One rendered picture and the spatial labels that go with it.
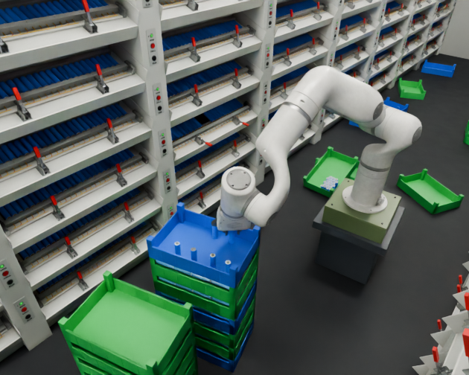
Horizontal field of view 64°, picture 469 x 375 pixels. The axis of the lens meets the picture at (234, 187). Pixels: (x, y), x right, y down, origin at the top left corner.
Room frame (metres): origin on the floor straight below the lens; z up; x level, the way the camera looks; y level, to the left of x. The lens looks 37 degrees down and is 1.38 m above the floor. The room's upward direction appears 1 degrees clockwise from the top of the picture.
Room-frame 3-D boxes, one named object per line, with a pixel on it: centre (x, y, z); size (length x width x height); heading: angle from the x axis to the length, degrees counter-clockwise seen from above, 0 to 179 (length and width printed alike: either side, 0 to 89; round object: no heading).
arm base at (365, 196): (1.30, -0.57, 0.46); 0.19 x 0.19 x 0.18
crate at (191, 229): (0.86, 0.09, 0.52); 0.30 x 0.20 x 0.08; 67
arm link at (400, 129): (1.27, -0.59, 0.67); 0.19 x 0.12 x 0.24; 42
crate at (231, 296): (0.86, 0.09, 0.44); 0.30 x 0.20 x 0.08; 67
